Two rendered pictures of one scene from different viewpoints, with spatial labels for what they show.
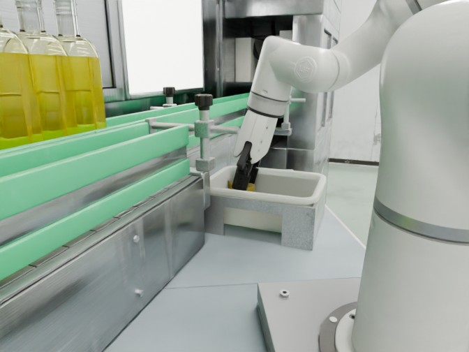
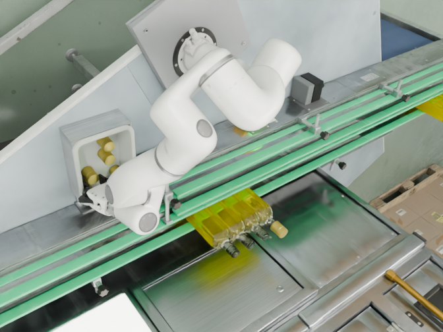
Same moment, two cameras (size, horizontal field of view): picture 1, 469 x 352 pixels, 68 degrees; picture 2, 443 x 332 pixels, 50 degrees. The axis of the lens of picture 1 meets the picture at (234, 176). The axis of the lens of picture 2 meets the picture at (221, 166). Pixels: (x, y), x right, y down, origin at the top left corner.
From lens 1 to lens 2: 1.45 m
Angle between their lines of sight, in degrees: 94
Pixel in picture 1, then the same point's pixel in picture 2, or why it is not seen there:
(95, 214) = (224, 157)
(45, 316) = (236, 135)
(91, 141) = (212, 195)
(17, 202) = (254, 156)
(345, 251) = (109, 93)
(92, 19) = (178, 313)
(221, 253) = (139, 142)
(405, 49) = not seen: hidden behind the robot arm
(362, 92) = not seen: outside the picture
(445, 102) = not seen: hidden behind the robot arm
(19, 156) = (238, 184)
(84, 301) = (223, 137)
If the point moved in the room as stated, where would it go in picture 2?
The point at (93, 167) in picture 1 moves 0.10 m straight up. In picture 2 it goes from (233, 166) to (254, 185)
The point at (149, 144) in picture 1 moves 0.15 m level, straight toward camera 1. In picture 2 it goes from (207, 180) to (242, 143)
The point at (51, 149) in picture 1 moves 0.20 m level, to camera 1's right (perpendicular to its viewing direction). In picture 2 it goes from (229, 188) to (215, 148)
